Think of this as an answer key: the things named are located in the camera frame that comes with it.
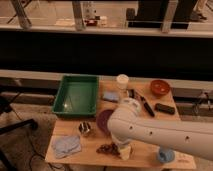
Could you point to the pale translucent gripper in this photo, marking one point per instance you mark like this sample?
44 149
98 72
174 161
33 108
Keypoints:
125 152

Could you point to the light blue towel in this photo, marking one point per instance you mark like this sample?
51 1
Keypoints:
66 145

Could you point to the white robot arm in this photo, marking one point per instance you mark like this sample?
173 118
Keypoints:
194 138

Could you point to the blue small cup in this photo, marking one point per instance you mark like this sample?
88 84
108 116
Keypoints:
165 155

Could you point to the small metal cup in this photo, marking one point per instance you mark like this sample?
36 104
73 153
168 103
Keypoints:
84 128

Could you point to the white paper cup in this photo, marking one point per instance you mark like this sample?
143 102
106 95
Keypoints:
122 81

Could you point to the bunch of dark grapes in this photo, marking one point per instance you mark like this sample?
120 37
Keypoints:
108 149

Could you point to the purple bowl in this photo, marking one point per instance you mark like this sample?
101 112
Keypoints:
102 120

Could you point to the black rectangular block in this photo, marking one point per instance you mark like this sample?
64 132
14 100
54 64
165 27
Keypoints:
165 108

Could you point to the blue sponge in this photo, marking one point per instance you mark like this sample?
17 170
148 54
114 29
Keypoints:
110 96

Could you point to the small black silver can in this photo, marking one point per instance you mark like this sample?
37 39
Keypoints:
131 93

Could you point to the orange red bowl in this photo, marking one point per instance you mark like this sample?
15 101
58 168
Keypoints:
159 87

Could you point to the green plastic tray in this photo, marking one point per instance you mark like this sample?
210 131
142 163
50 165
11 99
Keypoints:
77 97

